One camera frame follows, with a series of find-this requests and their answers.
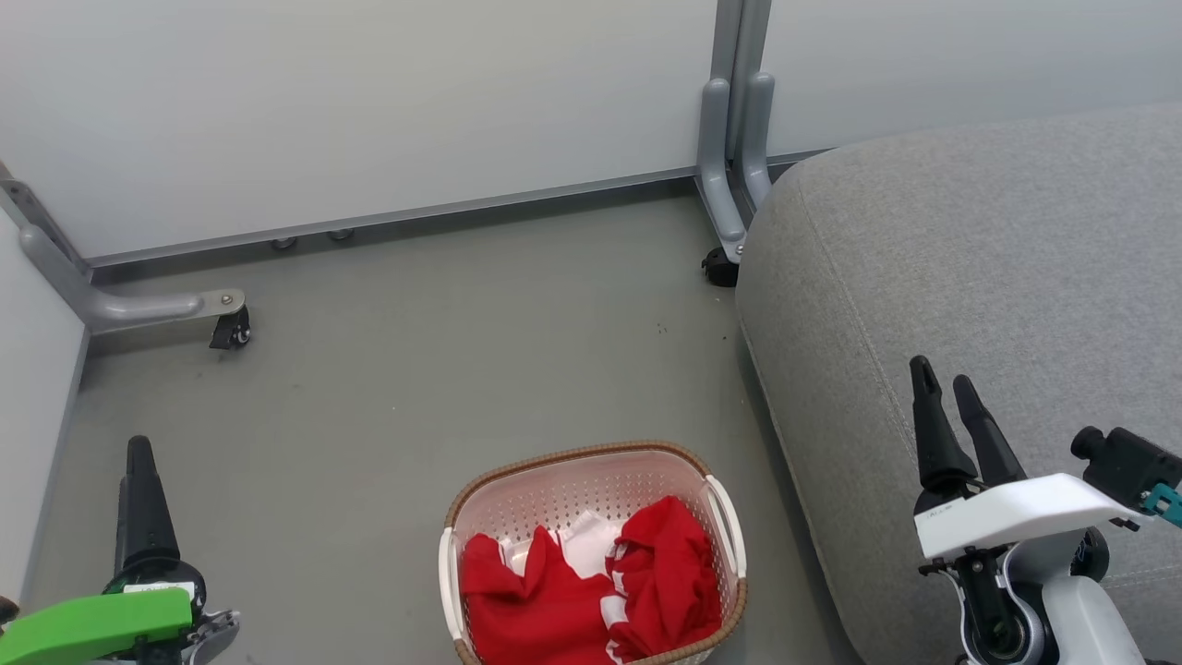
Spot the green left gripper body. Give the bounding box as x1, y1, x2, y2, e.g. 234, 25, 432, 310
0, 558, 241, 665

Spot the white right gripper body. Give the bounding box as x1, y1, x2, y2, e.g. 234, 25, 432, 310
914, 473, 1155, 562

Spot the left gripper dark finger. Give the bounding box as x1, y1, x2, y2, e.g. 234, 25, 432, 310
115, 436, 182, 575

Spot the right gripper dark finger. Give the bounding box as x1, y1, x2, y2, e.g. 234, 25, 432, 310
910, 356, 978, 491
953, 374, 1029, 489

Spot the red and white garment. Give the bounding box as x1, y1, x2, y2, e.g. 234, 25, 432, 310
460, 496, 724, 665

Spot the grey fabric sofa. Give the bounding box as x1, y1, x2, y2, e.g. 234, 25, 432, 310
736, 103, 1182, 665

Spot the black caster wheel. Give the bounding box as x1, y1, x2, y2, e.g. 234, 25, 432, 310
210, 307, 252, 350
702, 247, 741, 288

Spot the grey tubular partition foot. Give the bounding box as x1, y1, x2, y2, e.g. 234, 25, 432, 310
18, 224, 247, 335
741, 72, 777, 212
694, 78, 749, 265

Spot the cream basket with brown rim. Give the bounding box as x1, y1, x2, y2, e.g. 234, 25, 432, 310
439, 440, 747, 665

